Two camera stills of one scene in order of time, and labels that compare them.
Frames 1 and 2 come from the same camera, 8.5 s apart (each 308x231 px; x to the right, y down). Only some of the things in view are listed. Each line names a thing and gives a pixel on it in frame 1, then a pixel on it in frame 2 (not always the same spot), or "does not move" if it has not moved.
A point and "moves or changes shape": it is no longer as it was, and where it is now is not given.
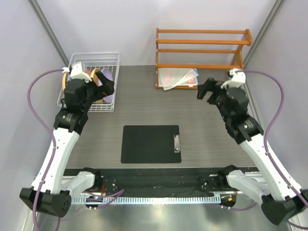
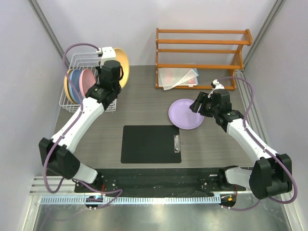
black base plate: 158,181 does not move
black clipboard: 151,144 does not move
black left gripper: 106,89 to 98,69
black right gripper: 208,86 to 201,98
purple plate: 107,73 moves or changes shape
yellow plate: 94,77 to 121,57
